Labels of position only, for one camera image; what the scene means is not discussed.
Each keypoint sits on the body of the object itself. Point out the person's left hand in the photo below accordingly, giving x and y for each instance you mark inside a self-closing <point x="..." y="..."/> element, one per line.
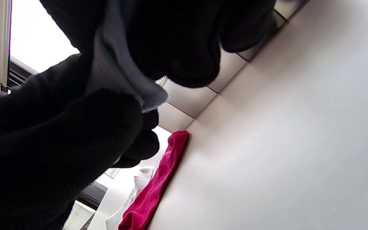
<point x="43" y="143"/>

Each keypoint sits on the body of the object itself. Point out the person's right hand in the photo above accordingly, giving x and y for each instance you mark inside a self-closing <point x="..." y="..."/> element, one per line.
<point x="184" y="41"/>

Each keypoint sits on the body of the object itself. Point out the short light blue sock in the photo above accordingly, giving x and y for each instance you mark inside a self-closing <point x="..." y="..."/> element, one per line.
<point x="120" y="64"/>

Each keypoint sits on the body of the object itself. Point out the long white sock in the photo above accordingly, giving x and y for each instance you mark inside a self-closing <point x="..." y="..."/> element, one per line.
<point x="139" y="182"/>

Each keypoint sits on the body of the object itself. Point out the long red sock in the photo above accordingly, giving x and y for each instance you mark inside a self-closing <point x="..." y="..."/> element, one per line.
<point x="158" y="185"/>

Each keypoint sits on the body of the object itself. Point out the translucent divided organizer box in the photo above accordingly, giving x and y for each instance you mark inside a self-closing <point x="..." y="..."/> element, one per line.
<point x="187" y="99"/>

